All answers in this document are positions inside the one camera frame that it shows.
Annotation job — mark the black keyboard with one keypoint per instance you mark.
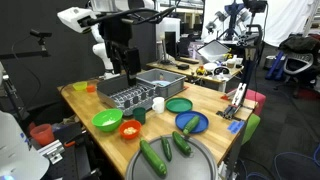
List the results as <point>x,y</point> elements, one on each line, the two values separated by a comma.
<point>188,60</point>

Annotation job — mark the blue tape patch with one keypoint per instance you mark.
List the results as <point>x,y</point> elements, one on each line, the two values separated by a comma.
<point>236,126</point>

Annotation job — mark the red plastic cup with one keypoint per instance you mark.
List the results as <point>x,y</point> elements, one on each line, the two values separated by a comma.
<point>42,134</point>

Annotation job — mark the white rounded machine housing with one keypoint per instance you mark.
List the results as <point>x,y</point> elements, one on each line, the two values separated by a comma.
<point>16,156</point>

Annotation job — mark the white and black clamp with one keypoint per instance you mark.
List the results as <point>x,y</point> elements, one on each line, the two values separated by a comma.
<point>236,98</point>

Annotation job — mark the cucumber lying on plate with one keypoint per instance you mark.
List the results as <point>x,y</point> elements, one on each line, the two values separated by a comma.
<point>191,124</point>

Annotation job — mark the bright green bowl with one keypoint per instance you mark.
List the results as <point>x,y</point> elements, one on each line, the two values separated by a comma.
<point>101,117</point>

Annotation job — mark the pale plate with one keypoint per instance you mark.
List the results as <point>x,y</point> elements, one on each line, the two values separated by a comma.
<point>161,83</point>

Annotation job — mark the yellow toy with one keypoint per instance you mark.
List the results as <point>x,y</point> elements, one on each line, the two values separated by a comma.
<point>200,70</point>

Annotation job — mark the grey office chair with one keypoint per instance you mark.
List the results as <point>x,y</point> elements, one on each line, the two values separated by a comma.
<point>298,65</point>

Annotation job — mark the small light green bowl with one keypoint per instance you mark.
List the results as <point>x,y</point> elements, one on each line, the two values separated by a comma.
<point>80,86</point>

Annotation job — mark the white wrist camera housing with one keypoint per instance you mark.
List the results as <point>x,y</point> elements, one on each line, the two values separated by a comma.
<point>73,18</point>

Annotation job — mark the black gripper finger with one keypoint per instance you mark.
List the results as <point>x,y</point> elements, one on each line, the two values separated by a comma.
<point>116,58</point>
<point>133,65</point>

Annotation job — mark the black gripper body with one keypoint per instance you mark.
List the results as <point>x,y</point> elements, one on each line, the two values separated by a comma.
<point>115,30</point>

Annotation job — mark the grey plastic bin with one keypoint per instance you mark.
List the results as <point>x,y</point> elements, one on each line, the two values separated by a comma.
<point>168,89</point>

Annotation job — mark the aluminium bracket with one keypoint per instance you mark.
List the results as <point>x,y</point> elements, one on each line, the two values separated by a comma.
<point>51,150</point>

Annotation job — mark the grey dish rack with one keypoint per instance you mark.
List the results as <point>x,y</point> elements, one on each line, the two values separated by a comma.
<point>115,90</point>

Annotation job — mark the dark jacket on chair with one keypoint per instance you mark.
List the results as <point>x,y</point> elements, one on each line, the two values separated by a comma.
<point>296,43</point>

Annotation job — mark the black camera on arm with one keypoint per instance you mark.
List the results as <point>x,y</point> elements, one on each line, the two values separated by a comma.
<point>40,33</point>

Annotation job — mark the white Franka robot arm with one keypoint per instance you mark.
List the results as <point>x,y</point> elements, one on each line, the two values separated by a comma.
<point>100,53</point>

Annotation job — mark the black computer monitor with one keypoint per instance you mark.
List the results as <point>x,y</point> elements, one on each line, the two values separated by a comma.
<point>170,43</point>

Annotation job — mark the blue plate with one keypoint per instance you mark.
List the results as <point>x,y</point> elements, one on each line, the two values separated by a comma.
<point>202,124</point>

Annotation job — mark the tilted grey monitor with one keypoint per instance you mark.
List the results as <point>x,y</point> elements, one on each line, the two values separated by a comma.
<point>213,50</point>

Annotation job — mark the wooden background desk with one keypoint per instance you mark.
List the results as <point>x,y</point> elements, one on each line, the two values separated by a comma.
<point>191,71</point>

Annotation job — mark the black camera on stand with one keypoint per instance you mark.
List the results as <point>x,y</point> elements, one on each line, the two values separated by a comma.
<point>255,5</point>

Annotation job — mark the medium cucumber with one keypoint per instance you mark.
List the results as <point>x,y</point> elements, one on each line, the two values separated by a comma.
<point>181,142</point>

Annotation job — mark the white round container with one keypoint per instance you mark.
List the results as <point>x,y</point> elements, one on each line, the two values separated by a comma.
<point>210,66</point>

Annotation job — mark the small orange cup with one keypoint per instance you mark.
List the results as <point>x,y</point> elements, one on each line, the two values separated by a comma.
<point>90,88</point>

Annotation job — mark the orange bowl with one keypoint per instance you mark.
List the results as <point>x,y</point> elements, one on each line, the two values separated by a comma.
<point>130,128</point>

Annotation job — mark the dark camera stand post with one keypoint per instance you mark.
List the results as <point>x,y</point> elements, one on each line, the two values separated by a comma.
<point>248,56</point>

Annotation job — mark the green stool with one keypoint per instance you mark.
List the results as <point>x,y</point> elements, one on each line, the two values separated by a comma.
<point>250,128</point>

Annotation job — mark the large cucumber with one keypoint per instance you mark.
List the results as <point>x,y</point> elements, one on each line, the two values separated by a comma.
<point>152,157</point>

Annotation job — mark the pink stool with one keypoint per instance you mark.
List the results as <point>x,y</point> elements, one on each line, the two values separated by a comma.
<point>257,98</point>

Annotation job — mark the grey monitor stand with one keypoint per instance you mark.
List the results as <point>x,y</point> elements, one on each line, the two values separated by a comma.
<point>163,53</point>

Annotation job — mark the grey round tray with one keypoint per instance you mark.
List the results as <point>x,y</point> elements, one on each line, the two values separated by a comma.
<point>186,166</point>

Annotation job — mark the white mug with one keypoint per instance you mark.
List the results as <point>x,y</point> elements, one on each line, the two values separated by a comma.
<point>159,105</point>

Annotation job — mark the green plate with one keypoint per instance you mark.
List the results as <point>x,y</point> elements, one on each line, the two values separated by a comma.
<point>179,105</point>

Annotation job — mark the small thin cucumber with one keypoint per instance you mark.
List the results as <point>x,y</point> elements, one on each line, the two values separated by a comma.
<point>166,148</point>

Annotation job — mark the black power adapter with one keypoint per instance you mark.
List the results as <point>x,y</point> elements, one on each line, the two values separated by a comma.
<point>182,66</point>

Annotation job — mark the dark green cup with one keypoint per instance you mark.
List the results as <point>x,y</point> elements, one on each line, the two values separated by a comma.
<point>139,115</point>

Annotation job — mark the blue stand with lights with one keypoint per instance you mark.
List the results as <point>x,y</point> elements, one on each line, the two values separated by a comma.
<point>233,16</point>

